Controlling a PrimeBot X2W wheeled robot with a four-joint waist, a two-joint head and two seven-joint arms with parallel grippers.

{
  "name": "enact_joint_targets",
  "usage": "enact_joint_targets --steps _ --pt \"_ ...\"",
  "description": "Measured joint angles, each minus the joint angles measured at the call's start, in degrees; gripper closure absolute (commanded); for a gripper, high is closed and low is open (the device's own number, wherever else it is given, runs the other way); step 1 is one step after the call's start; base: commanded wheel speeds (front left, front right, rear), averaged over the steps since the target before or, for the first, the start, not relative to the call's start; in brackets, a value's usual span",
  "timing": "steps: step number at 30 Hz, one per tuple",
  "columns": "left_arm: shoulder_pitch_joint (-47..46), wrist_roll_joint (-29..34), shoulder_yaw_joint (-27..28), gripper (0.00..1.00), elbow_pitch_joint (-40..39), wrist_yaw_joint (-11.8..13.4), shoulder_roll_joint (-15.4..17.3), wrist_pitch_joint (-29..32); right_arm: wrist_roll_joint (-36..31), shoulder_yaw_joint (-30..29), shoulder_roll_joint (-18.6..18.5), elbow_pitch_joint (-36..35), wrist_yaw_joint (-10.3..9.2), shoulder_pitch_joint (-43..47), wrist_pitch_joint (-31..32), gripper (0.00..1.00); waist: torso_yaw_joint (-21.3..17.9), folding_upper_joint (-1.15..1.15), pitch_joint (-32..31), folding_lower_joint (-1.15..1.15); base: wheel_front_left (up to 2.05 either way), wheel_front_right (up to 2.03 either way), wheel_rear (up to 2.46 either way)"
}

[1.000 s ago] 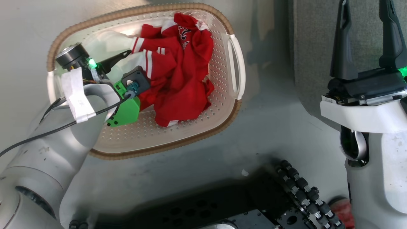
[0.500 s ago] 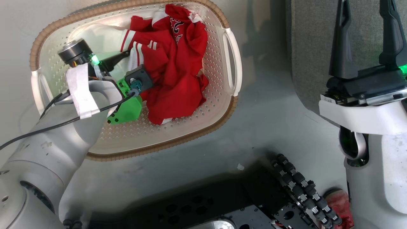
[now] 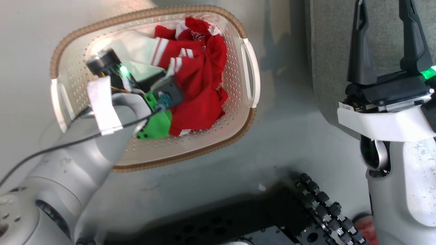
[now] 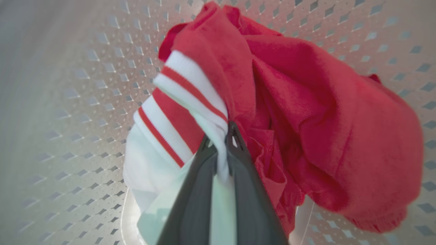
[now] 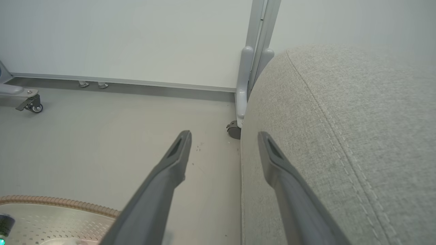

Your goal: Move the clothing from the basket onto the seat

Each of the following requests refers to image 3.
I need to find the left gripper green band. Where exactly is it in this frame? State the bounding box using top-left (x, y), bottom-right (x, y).
top-left (136, 79), bottom-right (185, 141)

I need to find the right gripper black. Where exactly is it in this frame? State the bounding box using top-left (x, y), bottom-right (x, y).
top-left (344, 0), bottom-right (436, 113)

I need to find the red and white jersey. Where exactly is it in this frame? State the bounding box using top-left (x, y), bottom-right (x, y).
top-left (150, 17), bottom-right (229, 137)

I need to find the white laundry basket brown rim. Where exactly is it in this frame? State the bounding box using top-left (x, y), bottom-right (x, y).
top-left (49, 5), bottom-right (261, 173)

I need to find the red round button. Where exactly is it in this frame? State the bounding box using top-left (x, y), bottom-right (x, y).
top-left (353, 214), bottom-right (377, 245)

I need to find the white strap on arm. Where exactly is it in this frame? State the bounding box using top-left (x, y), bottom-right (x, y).
top-left (87, 76), bottom-right (123, 136)

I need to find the thin black cable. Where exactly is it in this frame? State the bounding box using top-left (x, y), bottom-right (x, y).
top-left (0, 105), bottom-right (166, 186)

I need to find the black cable chain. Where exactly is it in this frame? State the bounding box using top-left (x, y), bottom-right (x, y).
top-left (295, 173), bottom-right (370, 245)

